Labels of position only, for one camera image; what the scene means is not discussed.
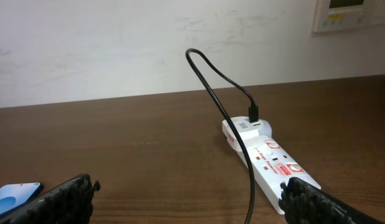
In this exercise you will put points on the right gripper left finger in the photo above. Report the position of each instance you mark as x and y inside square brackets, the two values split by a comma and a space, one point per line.
[68, 203]

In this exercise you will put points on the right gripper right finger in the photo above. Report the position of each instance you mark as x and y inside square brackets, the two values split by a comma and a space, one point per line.
[304, 203]

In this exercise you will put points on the blue Galaxy smartphone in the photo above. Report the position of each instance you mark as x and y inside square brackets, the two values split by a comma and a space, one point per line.
[14, 195]

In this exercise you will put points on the white charger plug adapter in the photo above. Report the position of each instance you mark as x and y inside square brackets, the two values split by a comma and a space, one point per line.
[248, 130]

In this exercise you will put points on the white power strip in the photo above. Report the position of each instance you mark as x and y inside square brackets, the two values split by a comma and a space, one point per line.
[272, 166]

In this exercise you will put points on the white wall control panel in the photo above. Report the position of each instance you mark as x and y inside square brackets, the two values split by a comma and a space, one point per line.
[335, 15]

